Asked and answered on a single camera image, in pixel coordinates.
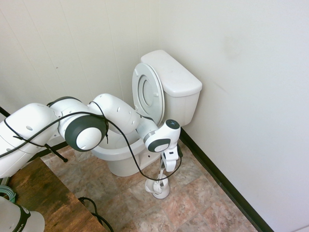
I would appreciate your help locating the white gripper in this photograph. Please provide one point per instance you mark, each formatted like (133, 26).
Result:
(170, 162)

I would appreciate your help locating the white toilet brush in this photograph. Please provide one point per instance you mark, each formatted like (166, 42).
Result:
(160, 178)

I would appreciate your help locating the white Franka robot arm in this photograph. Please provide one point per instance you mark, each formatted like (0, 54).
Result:
(82, 120)

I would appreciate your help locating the white toilet brush holder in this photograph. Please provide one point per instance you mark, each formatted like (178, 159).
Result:
(161, 194)

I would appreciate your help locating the white toilet bowl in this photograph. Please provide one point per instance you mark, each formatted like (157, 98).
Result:
(123, 159)

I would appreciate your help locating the white toilet tank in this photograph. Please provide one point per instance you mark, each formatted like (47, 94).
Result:
(183, 108)

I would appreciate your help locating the white toilet seat with lid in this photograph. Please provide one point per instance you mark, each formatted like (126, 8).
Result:
(147, 96)

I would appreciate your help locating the white toilet tank lid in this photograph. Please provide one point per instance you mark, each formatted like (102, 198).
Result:
(173, 75)

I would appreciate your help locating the dark wooden table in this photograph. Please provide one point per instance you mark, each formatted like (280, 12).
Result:
(48, 193)

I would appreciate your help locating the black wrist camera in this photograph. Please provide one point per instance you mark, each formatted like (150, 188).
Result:
(180, 151)

